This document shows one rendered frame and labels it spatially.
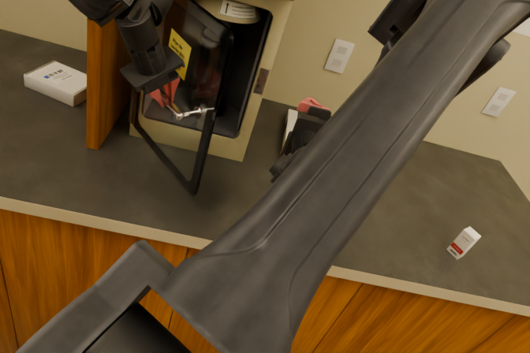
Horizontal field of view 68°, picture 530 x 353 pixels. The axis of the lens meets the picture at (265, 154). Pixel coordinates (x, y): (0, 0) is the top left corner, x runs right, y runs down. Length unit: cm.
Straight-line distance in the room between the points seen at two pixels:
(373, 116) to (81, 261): 98
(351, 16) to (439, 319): 95
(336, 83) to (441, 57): 123
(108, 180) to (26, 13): 79
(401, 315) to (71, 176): 93
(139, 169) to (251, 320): 88
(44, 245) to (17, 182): 19
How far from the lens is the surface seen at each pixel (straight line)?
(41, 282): 125
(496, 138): 181
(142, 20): 69
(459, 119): 169
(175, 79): 76
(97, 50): 94
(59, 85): 126
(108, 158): 106
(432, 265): 114
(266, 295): 18
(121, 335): 18
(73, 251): 110
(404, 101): 23
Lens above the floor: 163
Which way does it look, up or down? 36 degrees down
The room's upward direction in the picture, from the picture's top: 20 degrees clockwise
